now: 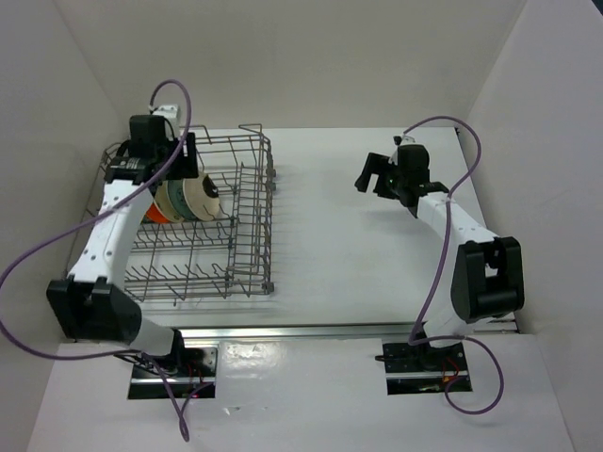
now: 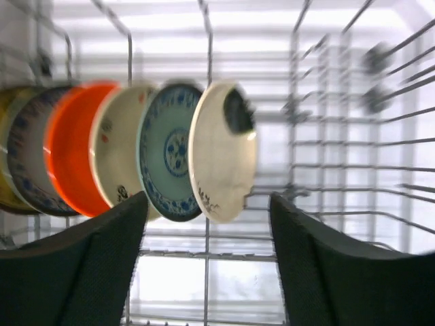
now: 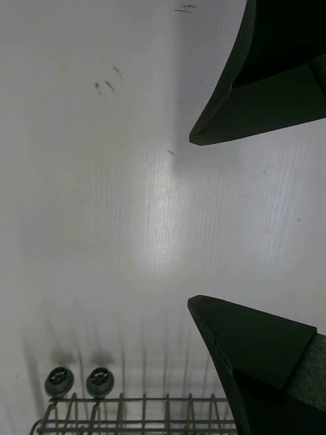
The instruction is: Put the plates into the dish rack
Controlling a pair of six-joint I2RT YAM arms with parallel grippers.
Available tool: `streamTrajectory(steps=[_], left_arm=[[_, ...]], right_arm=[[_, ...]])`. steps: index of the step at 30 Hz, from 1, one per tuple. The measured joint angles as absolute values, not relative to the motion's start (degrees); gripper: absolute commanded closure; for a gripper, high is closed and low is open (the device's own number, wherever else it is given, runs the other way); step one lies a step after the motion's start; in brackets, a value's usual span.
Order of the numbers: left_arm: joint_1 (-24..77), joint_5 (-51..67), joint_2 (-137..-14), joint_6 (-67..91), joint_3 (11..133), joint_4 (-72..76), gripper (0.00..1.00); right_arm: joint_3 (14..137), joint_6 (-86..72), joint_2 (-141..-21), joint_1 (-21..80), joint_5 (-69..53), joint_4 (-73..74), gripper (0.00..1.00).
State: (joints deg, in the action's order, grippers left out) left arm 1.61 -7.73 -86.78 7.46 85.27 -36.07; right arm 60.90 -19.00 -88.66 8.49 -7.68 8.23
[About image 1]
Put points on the blue floral plate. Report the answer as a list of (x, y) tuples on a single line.
[(178, 200)]

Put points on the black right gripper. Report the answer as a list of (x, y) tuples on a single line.
[(374, 166)]

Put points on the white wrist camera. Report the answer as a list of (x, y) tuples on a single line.
[(171, 112), (403, 140)]

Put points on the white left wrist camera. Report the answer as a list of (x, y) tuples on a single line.
[(171, 112)]

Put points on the orange plastic plate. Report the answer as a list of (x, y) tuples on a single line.
[(154, 215)]

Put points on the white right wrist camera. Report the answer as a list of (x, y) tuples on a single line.
[(403, 140)]

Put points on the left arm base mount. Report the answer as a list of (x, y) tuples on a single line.
[(195, 376)]

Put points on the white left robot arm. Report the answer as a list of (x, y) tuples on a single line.
[(90, 303)]

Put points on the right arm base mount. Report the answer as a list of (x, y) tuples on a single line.
[(423, 369)]

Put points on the aluminium rail table edge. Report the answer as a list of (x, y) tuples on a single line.
[(298, 332)]

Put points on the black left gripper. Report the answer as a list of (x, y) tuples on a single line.
[(187, 166)]

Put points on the grey wire dish rack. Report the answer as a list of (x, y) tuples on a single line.
[(206, 243)]

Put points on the beige plate with black patch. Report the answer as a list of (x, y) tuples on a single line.
[(202, 197)]

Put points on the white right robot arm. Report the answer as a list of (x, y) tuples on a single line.
[(479, 275)]

